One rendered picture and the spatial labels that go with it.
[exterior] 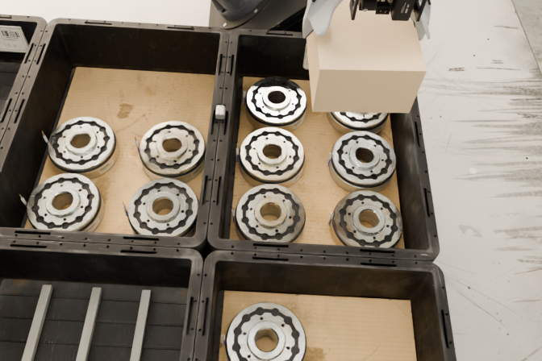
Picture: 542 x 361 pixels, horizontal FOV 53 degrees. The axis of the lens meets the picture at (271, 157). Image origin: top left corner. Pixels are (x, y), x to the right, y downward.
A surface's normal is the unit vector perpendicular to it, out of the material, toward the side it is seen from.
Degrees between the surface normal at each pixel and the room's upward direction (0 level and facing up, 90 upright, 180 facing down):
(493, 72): 0
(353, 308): 0
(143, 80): 0
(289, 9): 43
